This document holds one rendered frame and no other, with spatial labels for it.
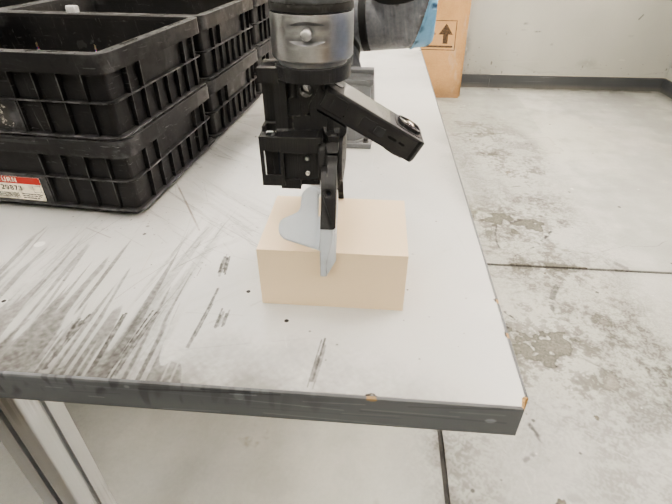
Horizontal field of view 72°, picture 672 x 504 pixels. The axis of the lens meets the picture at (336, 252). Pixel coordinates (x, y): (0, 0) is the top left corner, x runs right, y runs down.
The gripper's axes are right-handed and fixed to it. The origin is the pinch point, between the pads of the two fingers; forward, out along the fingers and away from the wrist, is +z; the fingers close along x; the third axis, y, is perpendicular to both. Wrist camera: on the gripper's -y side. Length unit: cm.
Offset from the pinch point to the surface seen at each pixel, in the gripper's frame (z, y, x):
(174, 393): 6.3, 14.1, 18.3
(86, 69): -16.1, 31.2, -10.7
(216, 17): -16, 26, -47
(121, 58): -16.5, 28.6, -14.7
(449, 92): 73, -59, -314
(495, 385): 5.2, -16.3, 15.8
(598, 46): 46, -171, -346
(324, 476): 75, 4, -13
